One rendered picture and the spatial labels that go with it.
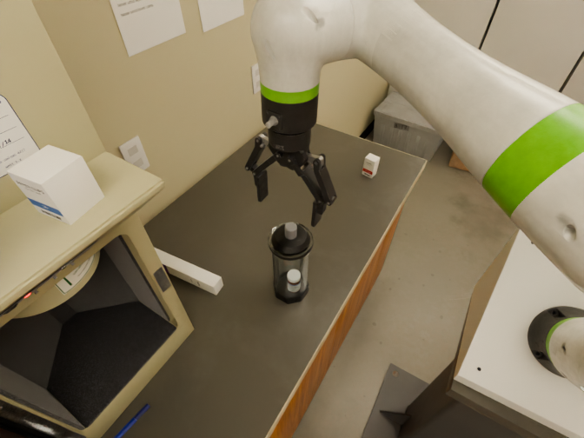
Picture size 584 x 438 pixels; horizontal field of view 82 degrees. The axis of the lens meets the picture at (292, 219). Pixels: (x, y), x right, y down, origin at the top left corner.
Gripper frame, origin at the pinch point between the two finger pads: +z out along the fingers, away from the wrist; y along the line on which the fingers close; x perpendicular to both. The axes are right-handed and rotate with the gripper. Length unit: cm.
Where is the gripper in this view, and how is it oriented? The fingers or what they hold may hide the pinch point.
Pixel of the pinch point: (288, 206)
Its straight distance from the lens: 71.9
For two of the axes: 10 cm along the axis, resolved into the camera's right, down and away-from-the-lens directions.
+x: 5.3, -6.2, 5.8
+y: 8.5, 4.0, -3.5
